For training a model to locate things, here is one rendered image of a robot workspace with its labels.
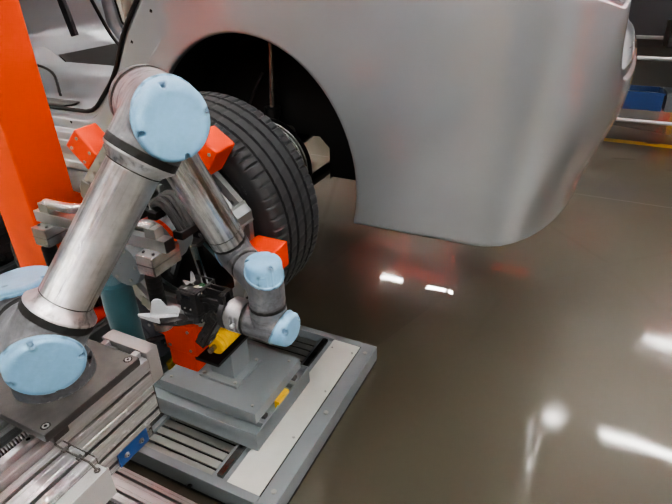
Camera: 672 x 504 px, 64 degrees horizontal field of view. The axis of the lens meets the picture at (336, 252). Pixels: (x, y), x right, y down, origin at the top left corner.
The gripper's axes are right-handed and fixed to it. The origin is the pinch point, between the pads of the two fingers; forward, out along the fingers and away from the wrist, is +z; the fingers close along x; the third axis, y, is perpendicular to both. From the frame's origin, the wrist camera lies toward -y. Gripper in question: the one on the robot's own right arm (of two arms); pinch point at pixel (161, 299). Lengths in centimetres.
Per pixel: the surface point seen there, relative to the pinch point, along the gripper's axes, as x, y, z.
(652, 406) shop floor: -108, -83, -122
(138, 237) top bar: -1.5, 14.7, 4.4
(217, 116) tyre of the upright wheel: -36.4, 32.6, 5.8
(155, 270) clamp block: 1.1, 8.9, -1.5
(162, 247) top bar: -1.4, 13.6, -2.3
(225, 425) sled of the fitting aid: -22, -67, 9
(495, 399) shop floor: -88, -83, -68
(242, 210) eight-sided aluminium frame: -23.7, 14.0, -8.2
